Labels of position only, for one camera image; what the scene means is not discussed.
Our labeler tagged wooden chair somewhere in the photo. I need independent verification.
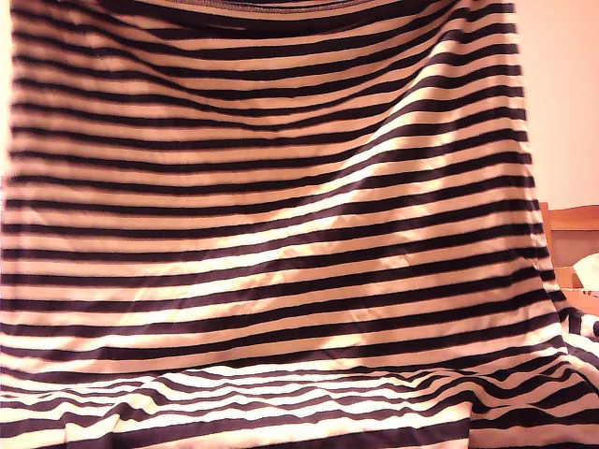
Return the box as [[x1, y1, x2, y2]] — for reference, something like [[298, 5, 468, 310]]
[[540, 203, 599, 311]]

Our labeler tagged navy white striped t-shirt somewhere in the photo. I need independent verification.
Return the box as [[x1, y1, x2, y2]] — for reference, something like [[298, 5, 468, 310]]
[[0, 0, 599, 449]]

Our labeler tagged white tissue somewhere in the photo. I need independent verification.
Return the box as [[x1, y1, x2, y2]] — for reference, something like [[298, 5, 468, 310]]
[[573, 252, 599, 289]]

